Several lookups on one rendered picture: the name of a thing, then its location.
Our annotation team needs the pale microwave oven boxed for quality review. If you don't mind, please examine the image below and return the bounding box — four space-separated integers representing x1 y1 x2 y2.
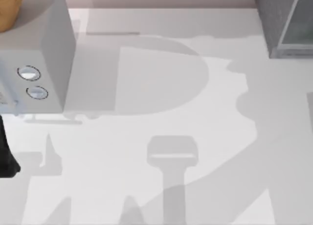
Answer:
0 0 77 116

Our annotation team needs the small microwave knob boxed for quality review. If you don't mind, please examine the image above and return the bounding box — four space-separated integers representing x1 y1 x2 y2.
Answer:
25 86 49 100

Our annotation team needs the brown bread loaf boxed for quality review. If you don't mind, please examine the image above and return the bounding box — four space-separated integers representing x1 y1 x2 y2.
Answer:
0 0 27 33

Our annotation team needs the large microwave knob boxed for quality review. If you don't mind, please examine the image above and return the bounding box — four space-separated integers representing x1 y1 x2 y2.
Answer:
17 65 42 82

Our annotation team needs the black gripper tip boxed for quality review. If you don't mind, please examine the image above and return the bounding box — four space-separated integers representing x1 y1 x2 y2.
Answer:
0 114 22 179

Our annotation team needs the grey cabinet with dark inside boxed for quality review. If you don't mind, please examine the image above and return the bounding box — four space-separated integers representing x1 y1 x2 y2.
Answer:
253 0 313 60

